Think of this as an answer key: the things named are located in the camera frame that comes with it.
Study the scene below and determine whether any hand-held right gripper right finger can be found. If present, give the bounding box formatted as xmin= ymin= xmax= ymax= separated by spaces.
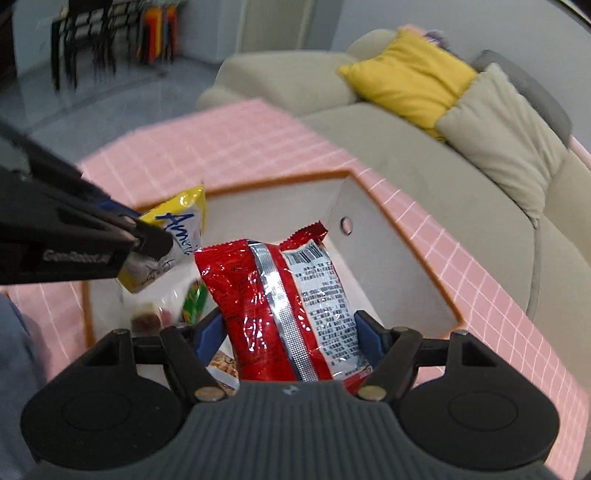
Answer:
xmin=355 ymin=310 xmax=506 ymax=401

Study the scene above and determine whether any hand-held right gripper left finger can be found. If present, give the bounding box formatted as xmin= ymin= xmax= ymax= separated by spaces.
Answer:
xmin=76 ymin=307 xmax=227 ymax=402

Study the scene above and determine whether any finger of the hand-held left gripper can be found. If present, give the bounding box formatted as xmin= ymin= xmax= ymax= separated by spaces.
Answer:
xmin=69 ymin=196 xmax=172 ymax=259
xmin=0 ymin=121 xmax=141 ymax=220

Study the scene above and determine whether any green sausage stick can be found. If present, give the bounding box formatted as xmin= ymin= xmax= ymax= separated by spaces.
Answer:
xmin=182 ymin=281 xmax=208 ymax=324

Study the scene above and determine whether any orange white peanut packet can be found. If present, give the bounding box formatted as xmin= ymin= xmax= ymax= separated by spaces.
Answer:
xmin=205 ymin=344 xmax=241 ymax=393

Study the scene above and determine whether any yellow snack packet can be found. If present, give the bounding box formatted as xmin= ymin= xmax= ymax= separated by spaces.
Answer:
xmin=117 ymin=185 xmax=208 ymax=294

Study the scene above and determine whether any large red snack packet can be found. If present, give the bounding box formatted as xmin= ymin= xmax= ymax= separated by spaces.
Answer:
xmin=194 ymin=220 xmax=374 ymax=393

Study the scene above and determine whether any small brown candy bar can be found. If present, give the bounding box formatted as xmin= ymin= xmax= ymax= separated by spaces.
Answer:
xmin=130 ymin=308 xmax=172 ymax=332

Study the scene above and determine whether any orange cardboard box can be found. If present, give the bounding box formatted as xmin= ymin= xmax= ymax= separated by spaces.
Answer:
xmin=82 ymin=169 xmax=468 ymax=393

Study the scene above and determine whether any black chair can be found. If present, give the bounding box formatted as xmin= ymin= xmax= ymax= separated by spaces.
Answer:
xmin=50 ymin=0 xmax=116 ymax=90

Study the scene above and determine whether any stack of coloured stools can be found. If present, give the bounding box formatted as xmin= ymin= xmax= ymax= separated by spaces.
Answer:
xmin=139 ymin=0 xmax=178 ymax=65

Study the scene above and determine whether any beige sofa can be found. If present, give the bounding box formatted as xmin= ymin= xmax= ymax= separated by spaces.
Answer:
xmin=196 ymin=28 xmax=591 ymax=333

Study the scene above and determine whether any beige cushion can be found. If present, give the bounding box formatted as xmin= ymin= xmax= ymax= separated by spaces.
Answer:
xmin=436 ymin=62 xmax=570 ymax=227

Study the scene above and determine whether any yellow cushion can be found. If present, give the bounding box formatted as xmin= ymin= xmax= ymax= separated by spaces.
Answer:
xmin=337 ymin=28 xmax=478 ymax=139

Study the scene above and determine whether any pink blanket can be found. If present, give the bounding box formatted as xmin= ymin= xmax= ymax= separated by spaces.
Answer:
xmin=570 ymin=134 xmax=591 ymax=168

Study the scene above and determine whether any grey checked cushion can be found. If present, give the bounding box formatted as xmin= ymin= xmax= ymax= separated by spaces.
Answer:
xmin=471 ymin=50 xmax=573 ymax=148

